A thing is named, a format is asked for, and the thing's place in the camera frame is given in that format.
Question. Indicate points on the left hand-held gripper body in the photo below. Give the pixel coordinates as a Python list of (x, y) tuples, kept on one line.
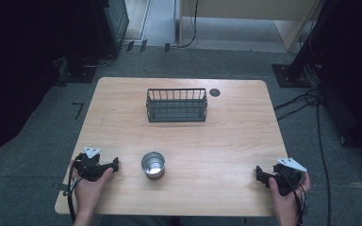
[(88, 166)]

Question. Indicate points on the dark cabinet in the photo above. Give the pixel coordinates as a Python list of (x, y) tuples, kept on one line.
[(113, 25)]

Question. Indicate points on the black slanted stand post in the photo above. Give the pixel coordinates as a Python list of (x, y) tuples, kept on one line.
[(308, 40)]

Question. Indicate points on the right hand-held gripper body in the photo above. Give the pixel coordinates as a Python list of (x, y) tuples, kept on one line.
[(287, 180)]

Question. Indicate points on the small black floor strip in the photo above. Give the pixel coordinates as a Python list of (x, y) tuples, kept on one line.
[(130, 45), (143, 45), (167, 47)]

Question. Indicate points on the grey tape piece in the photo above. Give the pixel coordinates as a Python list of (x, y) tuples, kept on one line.
[(61, 187)]

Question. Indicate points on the dark flat stand base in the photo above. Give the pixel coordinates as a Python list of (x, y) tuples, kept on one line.
[(77, 73)]

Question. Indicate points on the black round table grommet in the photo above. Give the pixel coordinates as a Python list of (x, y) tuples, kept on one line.
[(214, 92)]

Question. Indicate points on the shiny metal cup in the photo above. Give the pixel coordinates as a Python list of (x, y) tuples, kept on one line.
[(153, 165)]

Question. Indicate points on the beige wooden furniture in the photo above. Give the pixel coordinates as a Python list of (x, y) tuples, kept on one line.
[(248, 8)]

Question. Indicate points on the person's right hand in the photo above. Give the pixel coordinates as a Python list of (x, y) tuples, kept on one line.
[(286, 205)]

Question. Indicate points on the black stand base plate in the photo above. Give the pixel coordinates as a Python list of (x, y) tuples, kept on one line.
[(290, 81)]

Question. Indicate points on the person's left hand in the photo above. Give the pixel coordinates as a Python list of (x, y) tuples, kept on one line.
[(88, 193)]

